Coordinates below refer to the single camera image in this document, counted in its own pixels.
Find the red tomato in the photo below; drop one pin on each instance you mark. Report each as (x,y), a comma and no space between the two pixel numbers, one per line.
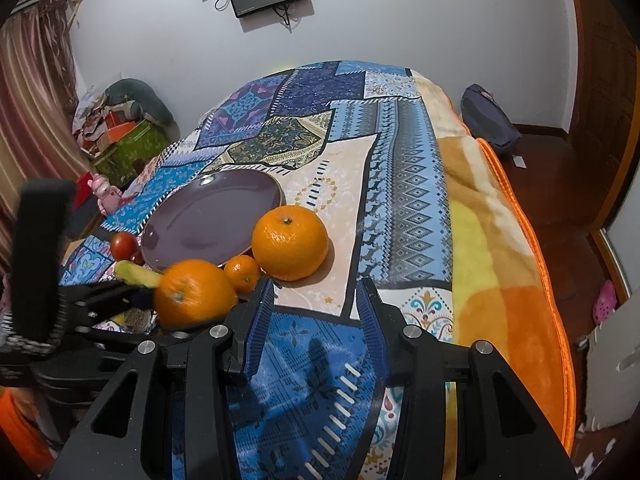
(124,246)

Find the striped pink curtain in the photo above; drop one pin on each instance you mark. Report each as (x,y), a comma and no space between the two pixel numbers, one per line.
(38,103)

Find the purple ceramic plate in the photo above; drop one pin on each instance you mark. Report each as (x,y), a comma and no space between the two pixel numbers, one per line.
(212,218)

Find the yellow banana piece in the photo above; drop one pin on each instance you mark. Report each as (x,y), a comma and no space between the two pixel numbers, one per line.
(133,274)

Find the red and navy box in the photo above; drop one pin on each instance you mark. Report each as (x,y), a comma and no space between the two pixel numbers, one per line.
(84,208)

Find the large round orange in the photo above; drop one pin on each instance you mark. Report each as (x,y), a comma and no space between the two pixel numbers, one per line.
(290,243)

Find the pink plush toy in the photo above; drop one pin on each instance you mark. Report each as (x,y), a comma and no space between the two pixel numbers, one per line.
(108,196)

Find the green storage box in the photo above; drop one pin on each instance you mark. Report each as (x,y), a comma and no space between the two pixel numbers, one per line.
(125,159)

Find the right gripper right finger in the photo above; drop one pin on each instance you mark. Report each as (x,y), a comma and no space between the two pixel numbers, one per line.
(382,324)

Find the blue patchwork bedspread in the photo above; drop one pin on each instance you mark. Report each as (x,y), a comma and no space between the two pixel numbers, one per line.
(324,179)

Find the pink croc shoe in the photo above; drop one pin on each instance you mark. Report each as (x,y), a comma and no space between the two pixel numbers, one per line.
(605,304)

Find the dark blue backpack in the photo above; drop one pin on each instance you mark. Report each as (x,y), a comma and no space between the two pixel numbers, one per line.
(486,120)

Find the wooden door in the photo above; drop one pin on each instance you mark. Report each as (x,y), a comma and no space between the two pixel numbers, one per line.
(604,130)

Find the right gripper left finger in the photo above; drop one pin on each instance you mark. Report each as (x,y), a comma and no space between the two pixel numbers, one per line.
(248,323)

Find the small mandarin orange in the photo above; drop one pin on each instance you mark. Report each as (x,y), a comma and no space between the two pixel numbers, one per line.
(243,273)

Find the grey green plush cushion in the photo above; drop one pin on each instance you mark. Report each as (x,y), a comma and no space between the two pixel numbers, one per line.
(143,98)

